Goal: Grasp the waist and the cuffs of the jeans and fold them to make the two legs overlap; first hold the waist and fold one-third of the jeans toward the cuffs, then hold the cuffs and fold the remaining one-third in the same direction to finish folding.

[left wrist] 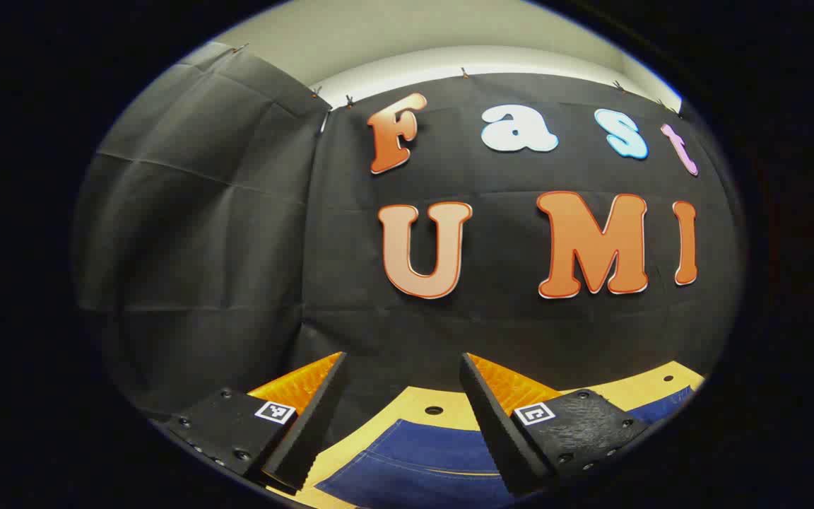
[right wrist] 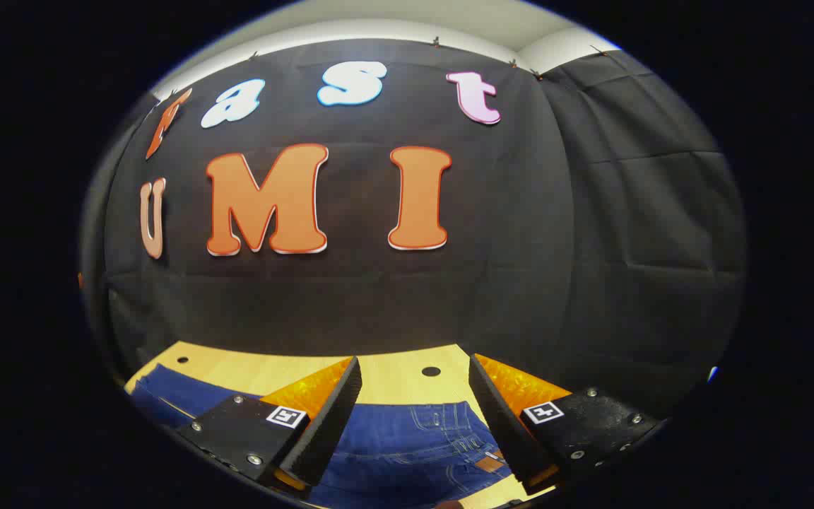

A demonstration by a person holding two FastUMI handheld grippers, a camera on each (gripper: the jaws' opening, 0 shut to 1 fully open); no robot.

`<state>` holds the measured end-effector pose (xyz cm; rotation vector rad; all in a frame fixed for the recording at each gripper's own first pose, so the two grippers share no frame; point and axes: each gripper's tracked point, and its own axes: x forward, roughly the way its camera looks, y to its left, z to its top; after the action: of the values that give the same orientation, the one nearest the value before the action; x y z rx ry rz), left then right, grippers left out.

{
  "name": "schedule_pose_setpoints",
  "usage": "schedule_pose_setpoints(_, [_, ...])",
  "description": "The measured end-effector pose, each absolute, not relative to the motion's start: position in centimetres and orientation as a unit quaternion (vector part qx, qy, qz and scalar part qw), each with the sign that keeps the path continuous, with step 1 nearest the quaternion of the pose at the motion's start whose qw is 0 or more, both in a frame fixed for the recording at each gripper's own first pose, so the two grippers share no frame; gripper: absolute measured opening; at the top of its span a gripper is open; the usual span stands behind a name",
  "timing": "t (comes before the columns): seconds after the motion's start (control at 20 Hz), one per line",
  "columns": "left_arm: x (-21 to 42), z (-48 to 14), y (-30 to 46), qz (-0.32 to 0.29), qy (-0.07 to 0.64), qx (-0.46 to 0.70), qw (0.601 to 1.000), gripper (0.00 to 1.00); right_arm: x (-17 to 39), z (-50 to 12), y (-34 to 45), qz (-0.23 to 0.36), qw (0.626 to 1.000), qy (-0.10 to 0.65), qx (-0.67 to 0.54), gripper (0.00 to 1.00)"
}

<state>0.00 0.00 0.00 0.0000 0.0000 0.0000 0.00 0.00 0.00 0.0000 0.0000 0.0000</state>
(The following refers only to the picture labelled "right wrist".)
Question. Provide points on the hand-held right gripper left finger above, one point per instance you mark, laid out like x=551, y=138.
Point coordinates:
x=322, y=431

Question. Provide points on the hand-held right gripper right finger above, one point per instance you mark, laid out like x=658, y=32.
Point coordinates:
x=502, y=424

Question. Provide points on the blue denim jeans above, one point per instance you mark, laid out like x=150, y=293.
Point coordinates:
x=400, y=452

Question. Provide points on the black backdrop cloth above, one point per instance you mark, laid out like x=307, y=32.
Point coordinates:
x=520, y=247

